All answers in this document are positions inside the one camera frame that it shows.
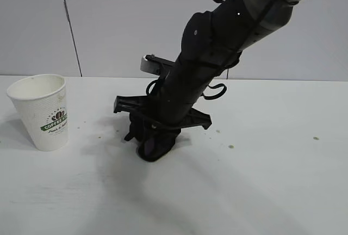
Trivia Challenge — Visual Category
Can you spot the black right camera cable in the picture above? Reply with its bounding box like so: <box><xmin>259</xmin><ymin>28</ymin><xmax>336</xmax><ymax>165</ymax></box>
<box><xmin>145</xmin><ymin>79</ymin><xmax>164</xmax><ymax>97</ymax></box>

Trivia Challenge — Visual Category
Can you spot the black and purple cloth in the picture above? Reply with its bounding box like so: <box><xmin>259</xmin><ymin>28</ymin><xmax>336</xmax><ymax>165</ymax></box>
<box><xmin>124</xmin><ymin>115</ymin><xmax>182</xmax><ymax>163</ymax></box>

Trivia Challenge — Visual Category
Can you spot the white paper coffee cup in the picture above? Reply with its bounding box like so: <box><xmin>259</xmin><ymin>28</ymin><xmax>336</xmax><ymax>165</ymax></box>
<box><xmin>7</xmin><ymin>73</ymin><xmax>70</xmax><ymax>152</ymax></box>

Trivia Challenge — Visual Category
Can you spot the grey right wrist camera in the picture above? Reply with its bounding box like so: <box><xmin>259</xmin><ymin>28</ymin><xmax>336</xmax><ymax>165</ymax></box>
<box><xmin>140</xmin><ymin>54</ymin><xmax>164</xmax><ymax>75</ymax></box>

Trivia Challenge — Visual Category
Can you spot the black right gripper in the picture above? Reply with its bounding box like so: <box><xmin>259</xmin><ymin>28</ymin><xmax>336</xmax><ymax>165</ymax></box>
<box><xmin>113</xmin><ymin>60</ymin><xmax>218</xmax><ymax>157</ymax></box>

